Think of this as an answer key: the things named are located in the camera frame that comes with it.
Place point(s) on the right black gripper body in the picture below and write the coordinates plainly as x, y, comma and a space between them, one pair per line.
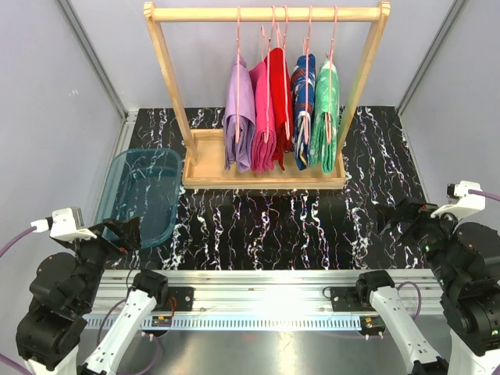
408, 212

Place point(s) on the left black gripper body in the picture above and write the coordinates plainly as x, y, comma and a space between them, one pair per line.
109, 235

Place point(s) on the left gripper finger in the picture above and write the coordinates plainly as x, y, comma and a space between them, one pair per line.
129, 235
115, 233

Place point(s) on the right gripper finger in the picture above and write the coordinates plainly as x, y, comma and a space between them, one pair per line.
388, 217
407, 238

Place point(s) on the green white trousers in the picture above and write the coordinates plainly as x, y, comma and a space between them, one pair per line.
323, 143

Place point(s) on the pink wire hanger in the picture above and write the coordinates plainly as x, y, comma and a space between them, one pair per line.
334, 35

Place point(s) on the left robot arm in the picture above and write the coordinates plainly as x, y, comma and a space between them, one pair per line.
64, 291

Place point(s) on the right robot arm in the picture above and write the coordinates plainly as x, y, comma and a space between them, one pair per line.
464, 259

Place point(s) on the pink folded trousers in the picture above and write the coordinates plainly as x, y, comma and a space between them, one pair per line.
262, 153

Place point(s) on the lilac folded trousers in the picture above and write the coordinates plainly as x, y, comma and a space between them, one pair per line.
239, 154

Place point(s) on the red folded trousers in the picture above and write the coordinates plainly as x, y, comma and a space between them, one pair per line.
280, 90

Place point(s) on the blue patterned folded trousers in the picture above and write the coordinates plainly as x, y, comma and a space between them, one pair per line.
303, 81

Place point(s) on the pink hanger with blue trousers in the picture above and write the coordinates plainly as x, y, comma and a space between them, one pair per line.
305, 54

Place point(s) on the pink hanger with red trousers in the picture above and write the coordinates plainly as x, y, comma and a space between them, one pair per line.
281, 42

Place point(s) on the pink hanger with lilac trousers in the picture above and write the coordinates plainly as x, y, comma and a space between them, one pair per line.
238, 51

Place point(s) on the transparent blue plastic bin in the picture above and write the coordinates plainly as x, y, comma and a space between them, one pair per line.
143, 183

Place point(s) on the black marble pattern mat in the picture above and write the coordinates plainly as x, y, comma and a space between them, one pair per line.
299, 229

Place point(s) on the wooden clothes rack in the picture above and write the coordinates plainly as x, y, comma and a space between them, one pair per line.
204, 147

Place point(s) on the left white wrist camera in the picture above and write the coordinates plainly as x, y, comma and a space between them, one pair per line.
68, 225

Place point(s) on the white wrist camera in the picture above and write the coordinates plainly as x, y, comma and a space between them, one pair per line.
68, 225
461, 202

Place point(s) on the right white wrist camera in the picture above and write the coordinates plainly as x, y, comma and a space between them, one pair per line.
461, 202

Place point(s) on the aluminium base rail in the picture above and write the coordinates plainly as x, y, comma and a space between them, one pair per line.
261, 300

